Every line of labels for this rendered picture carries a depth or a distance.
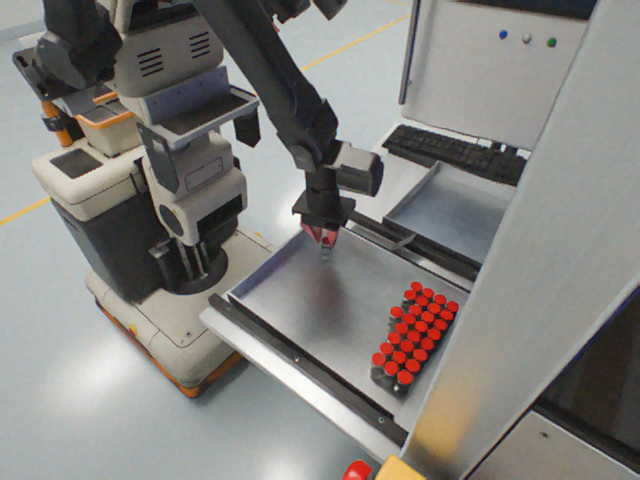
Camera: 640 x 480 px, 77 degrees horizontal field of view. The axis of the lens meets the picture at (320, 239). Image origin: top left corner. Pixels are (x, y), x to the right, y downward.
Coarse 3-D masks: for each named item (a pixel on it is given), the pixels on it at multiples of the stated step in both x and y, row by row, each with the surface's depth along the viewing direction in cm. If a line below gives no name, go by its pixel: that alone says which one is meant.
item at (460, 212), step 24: (432, 168) 96; (456, 168) 96; (408, 192) 90; (432, 192) 95; (456, 192) 95; (480, 192) 95; (504, 192) 92; (384, 216) 84; (408, 216) 89; (432, 216) 89; (456, 216) 89; (480, 216) 89; (432, 240) 79; (456, 240) 84; (480, 240) 84; (480, 264) 75
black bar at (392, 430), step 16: (224, 304) 70; (240, 320) 68; (256, 336) 66; (272, 336) 66; (288, 352) 64; (304, 368) 62; (320, 384) 61; (336, 384) 60; (352, 400) 58; (368, 416) 57; (384, 416) 57; (384, 432) 56; (400, 432) 55
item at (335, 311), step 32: (288, 256) 81; (352, 256) 81; (384, 256) 78; (256, 288) 75; (288, 288) 75; (320, 288) 75; (352, 288) 75; (384, 288) 75; (448, 288) 72; (256, 320) 69; (288, 320) 70; (320, 320) 70; (352, 320) 70; (384, 320) 70; (320, 352) 66; (352, 352) 66; (352, 384) 58; (416, 384) 62
